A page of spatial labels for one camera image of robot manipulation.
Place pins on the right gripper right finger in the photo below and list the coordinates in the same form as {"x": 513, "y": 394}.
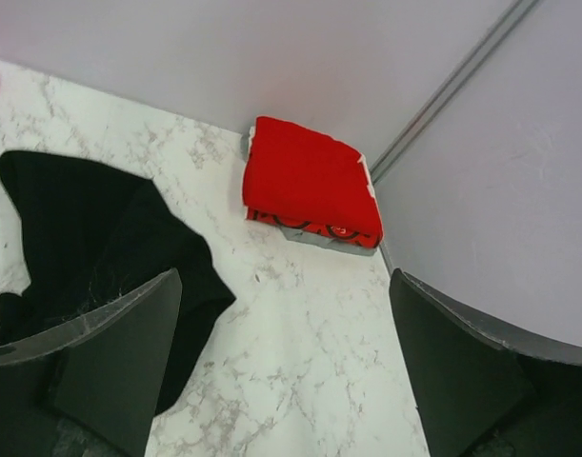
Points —
{"x": 484, "y": 387}

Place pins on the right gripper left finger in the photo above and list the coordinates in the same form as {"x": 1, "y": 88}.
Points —
{"x": 89, "y": 387}

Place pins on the black t shirt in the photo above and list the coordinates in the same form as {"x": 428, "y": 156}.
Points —
{"x": 92, "y": 233}

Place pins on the folded red t shirt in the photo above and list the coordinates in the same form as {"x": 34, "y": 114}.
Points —
{"x": 305, "y": 179}

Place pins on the right aluminium frame post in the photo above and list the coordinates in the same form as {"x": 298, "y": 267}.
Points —
{"x": 510, "y": 19}

